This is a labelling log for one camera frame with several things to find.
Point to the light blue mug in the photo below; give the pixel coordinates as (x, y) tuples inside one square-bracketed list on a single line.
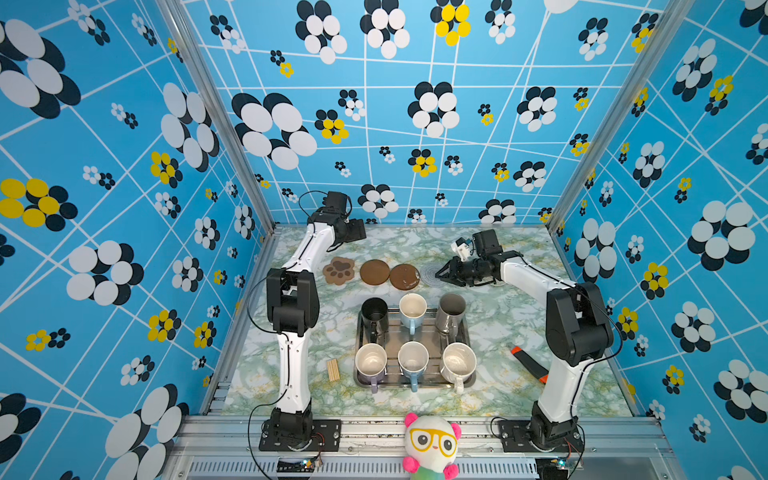
[(412, 308), (413, 359)]

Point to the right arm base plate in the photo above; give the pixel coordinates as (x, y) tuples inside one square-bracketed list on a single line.
[(539, 436)]

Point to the black orange utility knife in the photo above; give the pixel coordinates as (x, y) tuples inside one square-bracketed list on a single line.
[(536, 369)]

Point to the light blue mug front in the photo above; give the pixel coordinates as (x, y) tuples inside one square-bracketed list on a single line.
[(413, 359)]

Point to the dark round wooden coaster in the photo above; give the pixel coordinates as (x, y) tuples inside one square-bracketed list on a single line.
[(374, 272)]

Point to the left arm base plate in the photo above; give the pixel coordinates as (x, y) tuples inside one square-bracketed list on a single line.
[(322, 435)]

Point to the stainless steel cup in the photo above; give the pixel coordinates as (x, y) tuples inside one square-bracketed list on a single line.
[(450, 314)]

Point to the small wooden block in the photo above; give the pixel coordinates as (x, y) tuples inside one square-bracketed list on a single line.
[(333, 370)]

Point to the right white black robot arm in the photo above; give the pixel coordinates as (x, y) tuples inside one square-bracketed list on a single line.
[(578, 331)]

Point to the purple mug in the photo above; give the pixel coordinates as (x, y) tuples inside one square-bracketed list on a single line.
[(371, 365)]

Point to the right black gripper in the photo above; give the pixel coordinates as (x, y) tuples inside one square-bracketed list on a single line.
[(454, 272)]

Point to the grey blue crochet coaster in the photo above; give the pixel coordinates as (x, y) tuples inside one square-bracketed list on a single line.
[(428, 274)]

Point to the panda plush toy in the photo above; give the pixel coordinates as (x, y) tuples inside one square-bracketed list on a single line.
[(431, 445)]

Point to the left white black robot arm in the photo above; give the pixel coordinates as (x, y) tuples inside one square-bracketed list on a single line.
[(293, 309)]

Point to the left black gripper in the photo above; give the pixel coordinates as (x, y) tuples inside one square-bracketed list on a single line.
[(354, 231)]

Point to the aluminium front rail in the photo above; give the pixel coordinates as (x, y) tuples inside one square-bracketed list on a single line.
[(374, 448)]

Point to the light blue mug rear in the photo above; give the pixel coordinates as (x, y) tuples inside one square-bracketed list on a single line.
[(412, 308)]

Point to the scratched round wooden coaster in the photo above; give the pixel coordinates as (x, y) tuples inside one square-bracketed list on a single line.
[(404, 277)]

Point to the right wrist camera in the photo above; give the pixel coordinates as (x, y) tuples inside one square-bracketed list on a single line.
[(463, 248)]

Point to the metal serving tray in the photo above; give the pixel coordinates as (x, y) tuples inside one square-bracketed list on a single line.
[(397, 335)]

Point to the white mug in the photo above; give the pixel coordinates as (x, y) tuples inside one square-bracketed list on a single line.
[(458, 363)]

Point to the paw shaped wooden coaster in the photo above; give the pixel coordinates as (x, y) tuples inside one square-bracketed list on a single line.
[(339, 271)]

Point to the black mug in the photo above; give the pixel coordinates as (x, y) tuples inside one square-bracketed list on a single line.
[(375, 319)]

